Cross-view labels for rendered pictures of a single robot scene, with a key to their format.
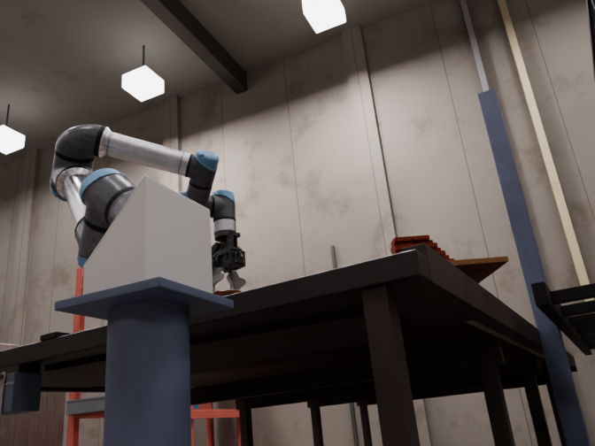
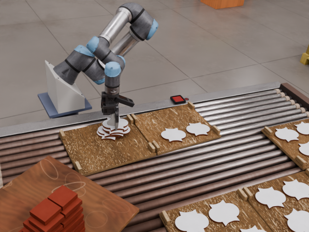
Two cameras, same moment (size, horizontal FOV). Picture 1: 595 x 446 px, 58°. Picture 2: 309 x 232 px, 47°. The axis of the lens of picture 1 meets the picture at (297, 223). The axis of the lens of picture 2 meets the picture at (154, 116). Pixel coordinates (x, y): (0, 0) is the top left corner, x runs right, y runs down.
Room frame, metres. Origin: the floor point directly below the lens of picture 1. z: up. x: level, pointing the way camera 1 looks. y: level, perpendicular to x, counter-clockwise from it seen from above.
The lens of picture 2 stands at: (2.69, -0.90, 2.14)
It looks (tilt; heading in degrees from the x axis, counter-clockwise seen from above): 35 degrees down; 124
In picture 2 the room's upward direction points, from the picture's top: 6 degrees clockwise
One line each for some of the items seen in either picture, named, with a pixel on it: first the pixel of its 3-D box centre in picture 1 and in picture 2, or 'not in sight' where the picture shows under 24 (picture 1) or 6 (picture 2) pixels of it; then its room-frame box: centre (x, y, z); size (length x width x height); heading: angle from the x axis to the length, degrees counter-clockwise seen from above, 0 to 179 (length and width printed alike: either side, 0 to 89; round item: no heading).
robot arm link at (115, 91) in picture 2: (225, 229); (112, 89); (1.65, 0.24, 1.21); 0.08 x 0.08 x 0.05
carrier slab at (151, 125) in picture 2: not in sight; (174, 126); (1.87, 0.54, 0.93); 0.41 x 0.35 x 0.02; 65
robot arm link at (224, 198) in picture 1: (222, 207); (112, 74); (1.65, 0.24, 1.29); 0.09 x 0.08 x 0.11; 120
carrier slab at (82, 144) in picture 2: not in sight; (106, 143); (1.69, 0.16, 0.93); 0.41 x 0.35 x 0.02; 65
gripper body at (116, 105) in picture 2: (227, 251); (110, 101); (1.64, 0.23, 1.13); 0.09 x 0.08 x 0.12; 54
